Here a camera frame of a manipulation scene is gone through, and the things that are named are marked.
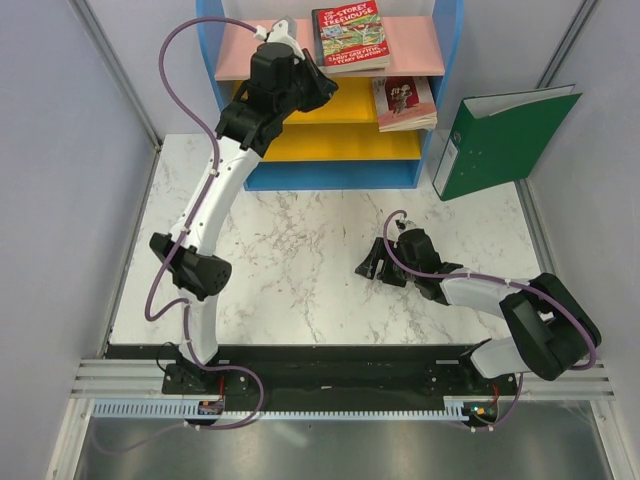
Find dark blue 1984 book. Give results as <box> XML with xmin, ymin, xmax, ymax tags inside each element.
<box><xmin>317</xmin><ymin>49</ymin><xmax>390</xmax><ymax>74</ymax></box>

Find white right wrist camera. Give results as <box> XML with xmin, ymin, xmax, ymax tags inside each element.
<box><xmin>395</xmin><ymin>217</ymin><xmax>417</xmax><ymax>233</ymax></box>

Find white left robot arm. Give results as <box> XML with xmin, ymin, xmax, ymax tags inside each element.
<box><xmin>150</xmin><ymin>40</ymin><xmax>338</xmax><ymax>393</ymax></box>

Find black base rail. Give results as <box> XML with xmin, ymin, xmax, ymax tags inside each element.
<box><xmin>106</xmin><ymin>342</ymin><xmax>517</xmax><ymax>411</ymax></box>

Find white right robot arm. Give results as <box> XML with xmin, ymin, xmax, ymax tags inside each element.
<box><xmin>355</xmin><ymin>223</ymin><xmax>601</xmax><ymax>394</ymax></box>

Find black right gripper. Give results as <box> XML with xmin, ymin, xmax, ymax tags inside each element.
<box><xmin>354</xmin><ymin>237</ymin><xmax>420</xmax><ymax>287</ymax></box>

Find green lever arch binder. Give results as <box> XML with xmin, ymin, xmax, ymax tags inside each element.
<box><xmin>433</xmin><ymin>85</ymin><xmax>581</xmax><ymax>201</ymax></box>

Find blue shelf unit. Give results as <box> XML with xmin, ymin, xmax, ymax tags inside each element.
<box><xmin>198</xmin><ymin>1</ymin><xmax>465</xmax><ymax>191</ymax></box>

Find tan Othello book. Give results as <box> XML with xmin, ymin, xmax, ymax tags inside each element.
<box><xmin>379</xmin><ymin>118</ymin><xmax>437</xmax><ymax>132</ymax></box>

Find light blue cable duct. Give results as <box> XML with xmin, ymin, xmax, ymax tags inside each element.
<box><xmin>92</xmin><ymin>398</ymin><xmax>496</xmax><ymax>421</ymax></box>

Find red treehouse book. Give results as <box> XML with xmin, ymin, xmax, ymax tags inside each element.
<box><xmin>311</xmin><ymin>1</ymin><xmax>391</xmax><ymax>64</ymax></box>

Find pink castle cover book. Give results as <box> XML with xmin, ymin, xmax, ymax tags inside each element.
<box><xmin>372</xmin><ymin>76</ymin><xmax>437</xmax><ymax>127</ymax></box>

